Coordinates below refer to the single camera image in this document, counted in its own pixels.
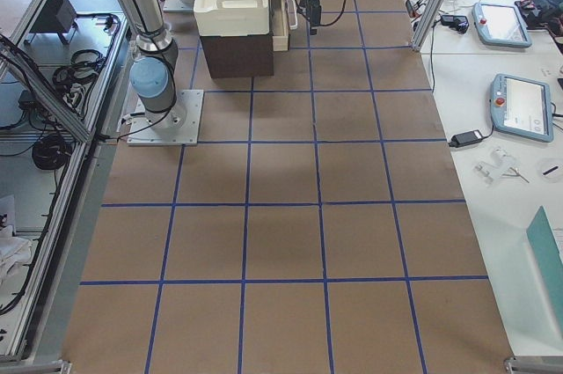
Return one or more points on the white drawer handle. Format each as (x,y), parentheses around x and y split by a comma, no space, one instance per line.
(292,14)

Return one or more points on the wooden drawer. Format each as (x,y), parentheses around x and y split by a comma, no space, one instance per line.
(279,25)

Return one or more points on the white plastic tray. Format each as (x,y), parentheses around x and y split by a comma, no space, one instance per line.
(232,17)

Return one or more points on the far teach pendant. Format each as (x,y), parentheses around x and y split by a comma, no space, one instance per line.
(500,25)

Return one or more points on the teach pendant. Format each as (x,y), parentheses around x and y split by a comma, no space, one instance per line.
(500,25)
(521,107)

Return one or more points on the black power brick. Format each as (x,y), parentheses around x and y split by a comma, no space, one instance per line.
(467,138)

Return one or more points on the near teach pendant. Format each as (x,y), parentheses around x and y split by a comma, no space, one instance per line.
(521,107)

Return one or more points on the teal folder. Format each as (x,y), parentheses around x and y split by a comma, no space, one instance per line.
(544,247)

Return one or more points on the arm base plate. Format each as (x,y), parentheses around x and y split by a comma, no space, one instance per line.
(180,126)

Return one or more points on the black box under frame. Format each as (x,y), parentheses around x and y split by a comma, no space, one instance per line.
(57,17)

